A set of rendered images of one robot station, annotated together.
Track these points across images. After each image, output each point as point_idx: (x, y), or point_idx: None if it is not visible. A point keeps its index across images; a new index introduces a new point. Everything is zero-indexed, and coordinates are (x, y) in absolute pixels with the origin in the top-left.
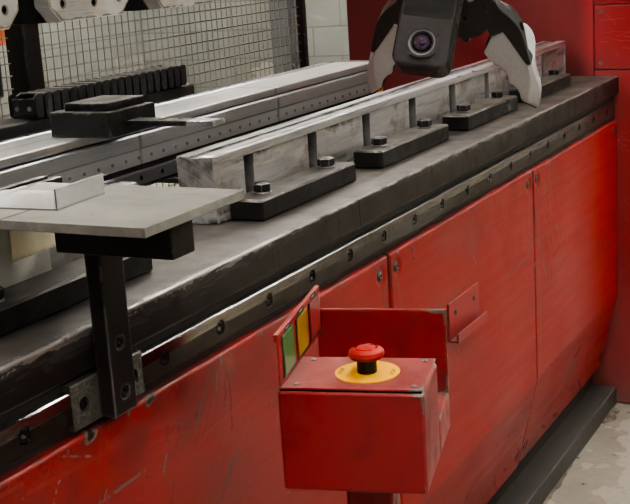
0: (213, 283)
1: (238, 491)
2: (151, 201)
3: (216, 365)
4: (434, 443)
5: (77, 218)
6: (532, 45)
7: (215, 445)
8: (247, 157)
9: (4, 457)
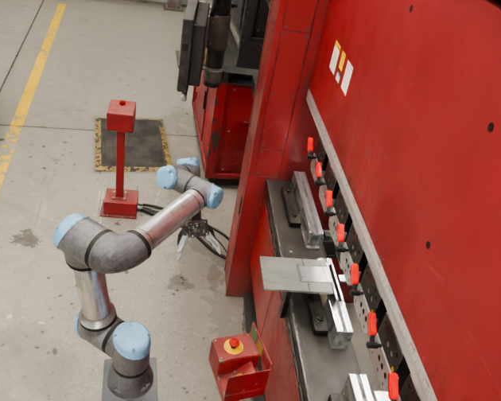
0: (296, 344)
1: (282, 395)
2: (279, 275)
3: (290, 360)
4: (213, 366)
5: (283, 261)
6: (180, 249)
7: (285, 372)
8: None
9: None
